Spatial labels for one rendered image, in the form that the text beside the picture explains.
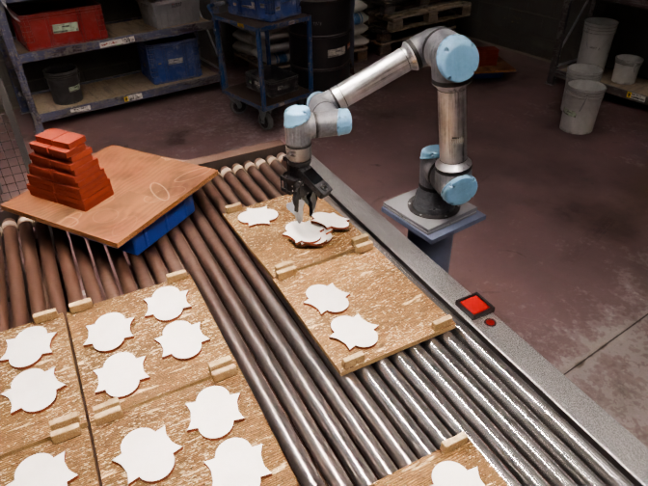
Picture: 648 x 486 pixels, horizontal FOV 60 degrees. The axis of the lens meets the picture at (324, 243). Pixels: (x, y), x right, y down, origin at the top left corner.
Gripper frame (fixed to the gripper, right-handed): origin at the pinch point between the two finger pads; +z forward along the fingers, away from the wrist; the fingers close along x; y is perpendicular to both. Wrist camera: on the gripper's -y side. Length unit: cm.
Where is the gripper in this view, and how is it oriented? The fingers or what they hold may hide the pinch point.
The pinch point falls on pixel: (307, 217)
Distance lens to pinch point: 178.4
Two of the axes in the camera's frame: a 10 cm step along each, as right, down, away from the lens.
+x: -6.5, 4.5, -6.1
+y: -7.6, -3.6, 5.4
